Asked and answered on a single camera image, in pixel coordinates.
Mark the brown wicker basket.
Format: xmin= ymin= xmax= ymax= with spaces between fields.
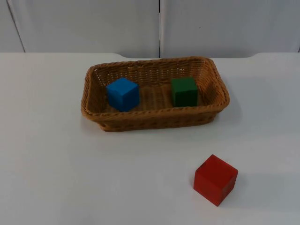
xmin=80 ymin=56 xmax=231 ymax=133

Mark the blue cube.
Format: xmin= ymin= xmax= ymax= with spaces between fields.
xmin=106 ymin=77 xmax=140 ymax=113

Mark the green cube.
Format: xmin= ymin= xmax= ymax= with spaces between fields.
xmin=170 ymin=76 xmax=199 ymax=107

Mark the red cube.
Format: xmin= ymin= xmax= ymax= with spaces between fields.
xmin=193 ymin=154 xmax=239 ymax=207

